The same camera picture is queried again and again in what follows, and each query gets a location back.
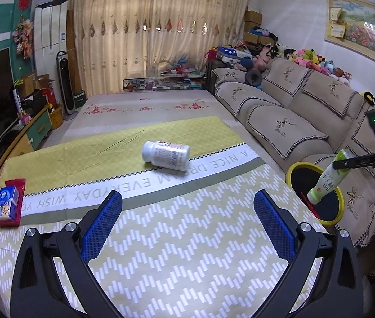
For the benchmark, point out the floral floor mat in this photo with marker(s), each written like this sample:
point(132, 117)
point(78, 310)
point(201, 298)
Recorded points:
point(106, 113)

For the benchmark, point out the white green lotion bottle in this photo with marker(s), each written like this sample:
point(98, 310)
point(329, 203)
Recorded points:
point(329, 179)

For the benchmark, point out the framed flower painting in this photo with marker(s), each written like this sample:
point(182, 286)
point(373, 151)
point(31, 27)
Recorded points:
point(351, 24)

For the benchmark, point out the pile of plush toys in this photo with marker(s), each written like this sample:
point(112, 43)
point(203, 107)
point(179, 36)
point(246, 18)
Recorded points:
point(259, 48)

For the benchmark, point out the white pill bottle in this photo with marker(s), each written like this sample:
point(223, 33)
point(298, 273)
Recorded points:
point(166, 155)

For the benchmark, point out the beige curtains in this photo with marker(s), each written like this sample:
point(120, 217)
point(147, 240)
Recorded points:
point(120, 39)

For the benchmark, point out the beige sectional sofa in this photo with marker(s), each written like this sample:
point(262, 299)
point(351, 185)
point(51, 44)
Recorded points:
point(300, 115)

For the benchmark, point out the red tray with tissue pack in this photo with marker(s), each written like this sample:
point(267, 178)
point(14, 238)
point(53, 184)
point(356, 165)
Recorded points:
point(11, 197)

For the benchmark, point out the white standing air conditioner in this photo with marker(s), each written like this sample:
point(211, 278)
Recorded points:
point(49, 37)

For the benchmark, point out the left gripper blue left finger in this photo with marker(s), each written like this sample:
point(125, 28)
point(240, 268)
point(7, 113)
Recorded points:
point(97, 224)

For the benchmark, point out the black tower fan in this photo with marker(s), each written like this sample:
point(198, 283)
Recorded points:
point(66, 90)

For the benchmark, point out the yellow rimmed dark trash bin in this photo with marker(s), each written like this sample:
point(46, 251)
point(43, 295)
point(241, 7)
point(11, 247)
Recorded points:
point(302, 177)

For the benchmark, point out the low glass shelf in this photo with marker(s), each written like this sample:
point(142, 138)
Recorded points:
point(175, 82)

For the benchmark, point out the patterned table cloth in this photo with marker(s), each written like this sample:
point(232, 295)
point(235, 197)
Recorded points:
point(187, 243)

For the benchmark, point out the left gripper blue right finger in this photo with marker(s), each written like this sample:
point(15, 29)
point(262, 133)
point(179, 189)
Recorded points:
point(276, 224)

